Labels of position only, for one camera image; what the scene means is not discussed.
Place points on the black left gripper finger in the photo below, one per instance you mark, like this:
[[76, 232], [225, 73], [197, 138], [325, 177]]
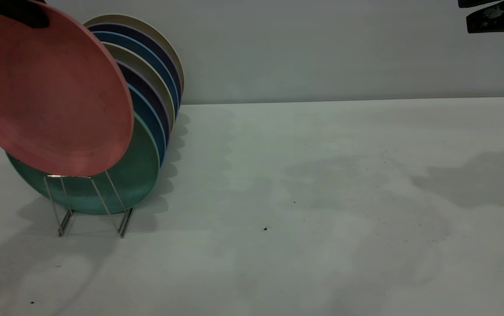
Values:
[[19, 12]]

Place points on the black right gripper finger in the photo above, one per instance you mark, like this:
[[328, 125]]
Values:
[[502, 19], [480, 2]]

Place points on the pink plate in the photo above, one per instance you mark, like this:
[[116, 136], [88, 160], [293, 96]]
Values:
[[50, 96]]

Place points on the blue plate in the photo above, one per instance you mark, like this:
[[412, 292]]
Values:
[[124, 41], [154, 127]]

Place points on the beige plate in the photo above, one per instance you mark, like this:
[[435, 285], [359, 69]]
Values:
[[146, 28], [143, 66]]

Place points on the dark purple plate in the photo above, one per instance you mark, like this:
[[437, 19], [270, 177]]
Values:
[[148, 90], [155, 48]]

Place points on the green plate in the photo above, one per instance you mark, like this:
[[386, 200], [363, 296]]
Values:
[[140, 175]]

